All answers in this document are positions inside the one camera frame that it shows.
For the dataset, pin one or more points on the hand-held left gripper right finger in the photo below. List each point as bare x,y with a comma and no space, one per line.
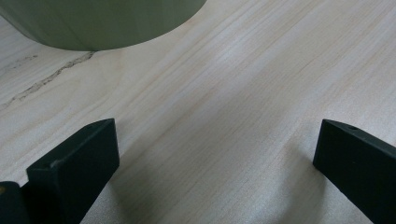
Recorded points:
358,168

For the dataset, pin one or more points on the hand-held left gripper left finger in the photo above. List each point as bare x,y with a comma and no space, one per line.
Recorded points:
74,168

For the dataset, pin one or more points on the green plastic bin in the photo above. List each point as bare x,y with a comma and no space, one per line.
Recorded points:
93,21

